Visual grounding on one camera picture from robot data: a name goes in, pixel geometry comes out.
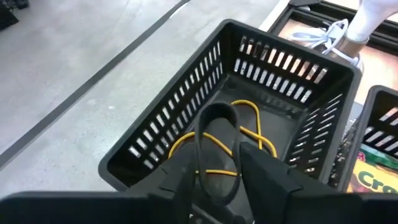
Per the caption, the black slotted plastic basket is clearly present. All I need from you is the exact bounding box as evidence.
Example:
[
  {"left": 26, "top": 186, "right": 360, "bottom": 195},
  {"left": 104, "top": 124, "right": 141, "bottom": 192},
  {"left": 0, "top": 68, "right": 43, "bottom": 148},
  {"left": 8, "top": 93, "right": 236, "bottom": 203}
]
[
  {"left": 337, "top": 85, "right": 398, "bottom": 194},
  {"left": 98, "top": 18, "right": 364, "bottom": 224}
]

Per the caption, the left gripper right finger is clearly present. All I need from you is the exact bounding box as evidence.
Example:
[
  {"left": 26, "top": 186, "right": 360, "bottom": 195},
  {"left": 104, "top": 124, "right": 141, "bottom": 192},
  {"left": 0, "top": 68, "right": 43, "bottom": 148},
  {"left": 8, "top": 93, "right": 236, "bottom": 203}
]
[{"left": 239, "top": 141, "right": 398, "bottom": 224}]

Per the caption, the black aluminium table frame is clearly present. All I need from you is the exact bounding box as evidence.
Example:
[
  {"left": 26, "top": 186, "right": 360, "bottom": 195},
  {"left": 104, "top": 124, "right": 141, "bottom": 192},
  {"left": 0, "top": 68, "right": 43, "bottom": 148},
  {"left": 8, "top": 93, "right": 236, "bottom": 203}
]
[{"left": 267, "top": 0, "right": 398, "bottom": 52}]

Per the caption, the black rubber band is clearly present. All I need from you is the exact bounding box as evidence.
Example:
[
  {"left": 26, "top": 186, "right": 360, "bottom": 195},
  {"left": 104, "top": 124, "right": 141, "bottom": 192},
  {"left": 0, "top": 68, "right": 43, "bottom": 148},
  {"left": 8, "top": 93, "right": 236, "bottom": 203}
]
[{"left": 193, "top": 102, "right": 243, "bottom": 207}]

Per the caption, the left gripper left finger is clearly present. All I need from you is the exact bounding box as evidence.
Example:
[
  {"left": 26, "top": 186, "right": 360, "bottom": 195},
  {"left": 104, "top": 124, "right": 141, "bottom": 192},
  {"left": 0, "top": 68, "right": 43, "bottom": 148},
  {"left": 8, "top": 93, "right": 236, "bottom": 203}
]
[{"left": 0, "top": 141, "right": 197, "bottom": 224}]

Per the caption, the black floor equipment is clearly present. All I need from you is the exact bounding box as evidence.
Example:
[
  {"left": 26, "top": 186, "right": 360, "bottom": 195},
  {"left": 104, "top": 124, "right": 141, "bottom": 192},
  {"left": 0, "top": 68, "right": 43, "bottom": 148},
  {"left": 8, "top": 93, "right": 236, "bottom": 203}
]
[{"left": 0, "top": 0, "right": 30, "bottom": 31}]

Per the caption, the white coiled lamp cable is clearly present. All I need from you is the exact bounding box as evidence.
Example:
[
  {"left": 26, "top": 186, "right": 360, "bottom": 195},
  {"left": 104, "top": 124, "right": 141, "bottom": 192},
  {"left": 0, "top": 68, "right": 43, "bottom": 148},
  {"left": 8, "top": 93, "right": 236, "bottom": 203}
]
[{"left": 287, "top": 18, "right": 365, "bottom": 72}]

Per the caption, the yellow Crayola crayon box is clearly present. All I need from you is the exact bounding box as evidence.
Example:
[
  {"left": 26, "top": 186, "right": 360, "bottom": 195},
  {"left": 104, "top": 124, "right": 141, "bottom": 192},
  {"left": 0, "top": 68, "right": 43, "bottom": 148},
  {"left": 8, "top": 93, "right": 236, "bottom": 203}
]
[{"left": 346, "top": 144, "right": 398, "bottom": 194}]

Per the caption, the yellow rubber band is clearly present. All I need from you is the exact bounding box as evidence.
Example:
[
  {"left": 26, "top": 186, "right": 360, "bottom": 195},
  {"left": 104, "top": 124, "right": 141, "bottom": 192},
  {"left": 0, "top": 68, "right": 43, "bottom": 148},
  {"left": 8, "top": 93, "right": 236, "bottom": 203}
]
[{"left": 167, "top": 99, "right": 278, "bottom": 177}]

